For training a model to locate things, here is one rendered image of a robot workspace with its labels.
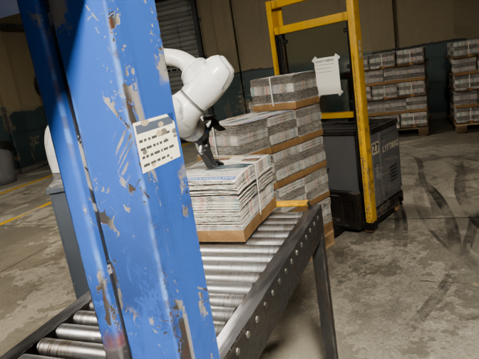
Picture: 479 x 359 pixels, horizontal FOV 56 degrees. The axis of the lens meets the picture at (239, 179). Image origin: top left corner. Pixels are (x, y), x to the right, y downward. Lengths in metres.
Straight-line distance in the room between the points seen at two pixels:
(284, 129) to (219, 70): 1.59
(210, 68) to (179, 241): 1.03
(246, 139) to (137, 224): 2.32
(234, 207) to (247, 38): 8.09
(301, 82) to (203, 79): 1.79
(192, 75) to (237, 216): 0.48
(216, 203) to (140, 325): 1.14
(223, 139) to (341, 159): 1.34
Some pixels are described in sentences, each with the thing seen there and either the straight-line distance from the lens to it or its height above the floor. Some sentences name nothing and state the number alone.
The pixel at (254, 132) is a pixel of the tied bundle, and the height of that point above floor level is 0.99.
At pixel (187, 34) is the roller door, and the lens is 9.96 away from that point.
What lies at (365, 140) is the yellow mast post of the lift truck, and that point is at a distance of 3.45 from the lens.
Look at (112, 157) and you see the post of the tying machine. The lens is 0.37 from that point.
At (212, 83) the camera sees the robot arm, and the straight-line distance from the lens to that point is 1.39.
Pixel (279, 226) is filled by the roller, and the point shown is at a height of 0.80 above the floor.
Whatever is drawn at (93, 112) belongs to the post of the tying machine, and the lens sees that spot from 0.38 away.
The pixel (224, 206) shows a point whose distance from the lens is 1.53.
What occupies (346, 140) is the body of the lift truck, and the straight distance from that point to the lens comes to 3.69.
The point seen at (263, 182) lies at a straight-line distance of 1.73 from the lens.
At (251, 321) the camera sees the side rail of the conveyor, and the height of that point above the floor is 0.79.
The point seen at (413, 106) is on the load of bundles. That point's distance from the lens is 7.33.
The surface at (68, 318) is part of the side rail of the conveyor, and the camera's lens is 1.35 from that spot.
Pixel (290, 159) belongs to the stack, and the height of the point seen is 0.75.
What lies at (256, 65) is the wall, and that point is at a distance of 9.44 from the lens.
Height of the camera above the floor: 1.36
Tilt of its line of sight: 13 degrees down
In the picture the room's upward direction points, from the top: 9 degrees counter-clockwise
